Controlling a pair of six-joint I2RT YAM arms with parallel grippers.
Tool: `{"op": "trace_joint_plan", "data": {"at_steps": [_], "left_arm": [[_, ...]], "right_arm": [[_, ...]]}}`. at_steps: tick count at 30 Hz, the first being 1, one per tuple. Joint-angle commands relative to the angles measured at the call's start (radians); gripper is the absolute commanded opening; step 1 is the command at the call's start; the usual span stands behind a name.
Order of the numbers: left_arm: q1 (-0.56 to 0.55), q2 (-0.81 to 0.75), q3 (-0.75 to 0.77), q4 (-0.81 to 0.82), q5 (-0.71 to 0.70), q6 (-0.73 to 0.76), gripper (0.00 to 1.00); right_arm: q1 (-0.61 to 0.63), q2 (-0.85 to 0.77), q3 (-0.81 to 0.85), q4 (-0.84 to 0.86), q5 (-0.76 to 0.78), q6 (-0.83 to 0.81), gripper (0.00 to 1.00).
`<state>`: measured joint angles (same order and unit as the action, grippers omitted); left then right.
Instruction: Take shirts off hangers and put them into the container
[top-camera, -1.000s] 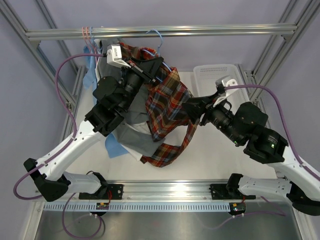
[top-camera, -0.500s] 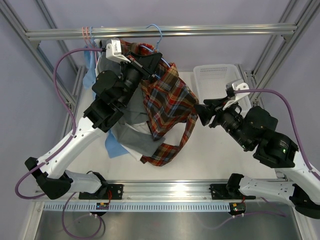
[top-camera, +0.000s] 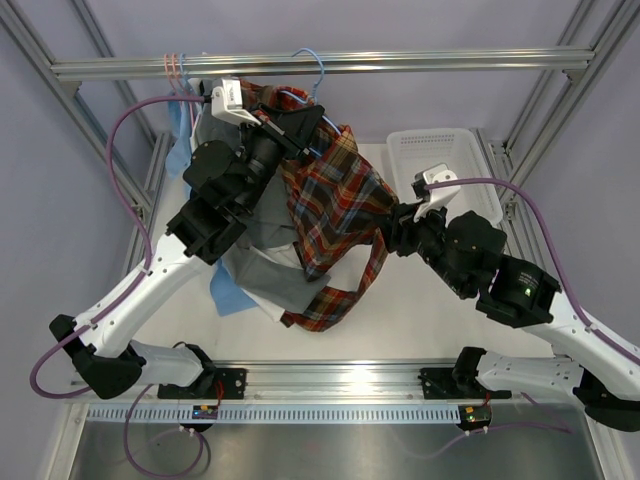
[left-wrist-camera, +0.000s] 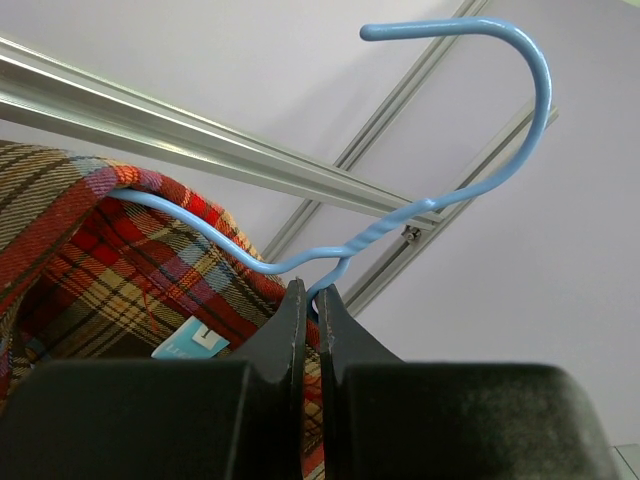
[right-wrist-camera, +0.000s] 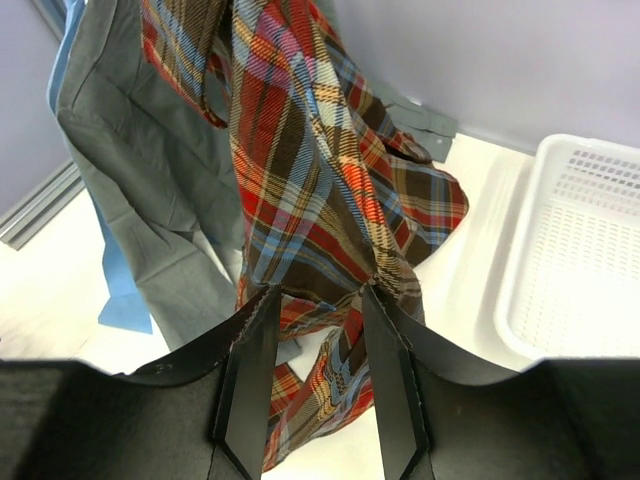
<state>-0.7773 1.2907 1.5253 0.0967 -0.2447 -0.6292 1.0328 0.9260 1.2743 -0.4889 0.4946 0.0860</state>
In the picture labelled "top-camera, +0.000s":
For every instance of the plaid shirt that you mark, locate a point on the plaid shirt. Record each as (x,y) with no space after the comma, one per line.
(332,201)

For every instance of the light blue shirt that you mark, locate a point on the light blue shirt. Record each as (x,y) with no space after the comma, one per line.
(190,130)

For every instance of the light blue hanger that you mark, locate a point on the light blue hanger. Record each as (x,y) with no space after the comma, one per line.
(308,98)

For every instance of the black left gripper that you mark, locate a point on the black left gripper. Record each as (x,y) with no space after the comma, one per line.
(292,131)

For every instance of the grey shirt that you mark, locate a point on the grey shirt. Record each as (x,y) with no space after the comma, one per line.
(286,287)

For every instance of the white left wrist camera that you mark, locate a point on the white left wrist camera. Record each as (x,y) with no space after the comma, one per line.
(227,103)

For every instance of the aluminium hanging rail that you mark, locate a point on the aluminium hanging rail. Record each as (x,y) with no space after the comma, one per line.
(547,58)

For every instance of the aluminium frame left posts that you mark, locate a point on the aluminium frame left posts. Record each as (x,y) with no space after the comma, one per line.
(143,195)

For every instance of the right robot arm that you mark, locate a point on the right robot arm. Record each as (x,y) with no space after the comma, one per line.
(466,253)

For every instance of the white plastic basket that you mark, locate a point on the white plastic basket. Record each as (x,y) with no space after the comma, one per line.
(413,151)

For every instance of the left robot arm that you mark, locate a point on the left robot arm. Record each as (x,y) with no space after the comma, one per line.
(226,184)

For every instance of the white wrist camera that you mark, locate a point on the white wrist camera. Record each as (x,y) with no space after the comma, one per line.
(227,103)
(428,189)

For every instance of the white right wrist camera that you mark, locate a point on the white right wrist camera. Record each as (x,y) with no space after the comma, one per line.
(428,189)

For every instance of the blue hanger on rail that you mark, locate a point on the blue hanger on rail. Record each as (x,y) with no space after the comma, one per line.
(184,70)

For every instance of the pink hanger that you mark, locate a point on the pink hanger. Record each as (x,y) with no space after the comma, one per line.
(171,73)
(178,75)

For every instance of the aluminium frame posts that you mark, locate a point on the aluminium frame posts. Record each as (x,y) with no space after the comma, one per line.
(143,195)
(555,99)

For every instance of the white slotted cable duct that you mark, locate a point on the white slotted cable duct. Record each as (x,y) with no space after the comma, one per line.
(277,414)

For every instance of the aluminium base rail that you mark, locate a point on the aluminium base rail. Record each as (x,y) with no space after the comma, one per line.
(339,382)

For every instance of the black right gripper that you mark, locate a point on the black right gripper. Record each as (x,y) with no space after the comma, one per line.
(400,224)

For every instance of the aluminium frame right posts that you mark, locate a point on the aluminium frame right posts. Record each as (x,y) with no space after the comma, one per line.
(555,99)

